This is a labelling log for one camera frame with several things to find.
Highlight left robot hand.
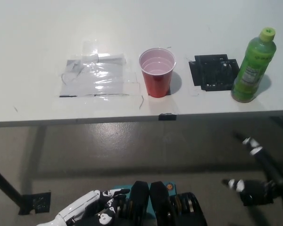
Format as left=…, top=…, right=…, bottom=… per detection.
left=58, top=188, right=131, bottom=226

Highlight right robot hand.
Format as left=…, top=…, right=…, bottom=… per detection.
left=221, top=131, right=283, bottom=207

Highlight green tea plastic bottle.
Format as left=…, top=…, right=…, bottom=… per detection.
left=231, top=27, right=277, bottom=104

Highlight black and teal robot torso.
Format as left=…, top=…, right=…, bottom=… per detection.
left=108, top=180, right=208, bottom=226

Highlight red plastic cup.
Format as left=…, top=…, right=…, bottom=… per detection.
left=138, top=48, right=177, bottom=98

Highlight black floor tape patch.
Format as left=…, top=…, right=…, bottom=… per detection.
left=18, top=192, right=51, bottom=215

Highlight black table leg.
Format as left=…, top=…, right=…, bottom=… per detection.
left=0, top=162, right=23, bottom=210

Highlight short black tape strip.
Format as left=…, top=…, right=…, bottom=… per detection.
left=158, top=113, right=177, bottom=121

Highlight black tape square marker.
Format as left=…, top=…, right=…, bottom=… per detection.
left=188, top=54, right=240, bottom=92

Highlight taped clear plastic sheet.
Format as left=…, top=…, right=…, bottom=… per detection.
left=58, top=53, right=128, bottom=97

